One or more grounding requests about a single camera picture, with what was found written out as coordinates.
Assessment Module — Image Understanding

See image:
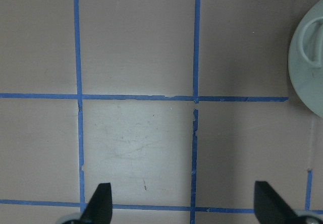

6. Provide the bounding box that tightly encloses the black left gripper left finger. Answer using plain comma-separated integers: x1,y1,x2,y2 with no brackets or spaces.
57,183,113,224

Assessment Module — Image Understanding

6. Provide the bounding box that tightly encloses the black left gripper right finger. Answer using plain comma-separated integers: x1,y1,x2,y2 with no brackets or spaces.
254,181,322,224

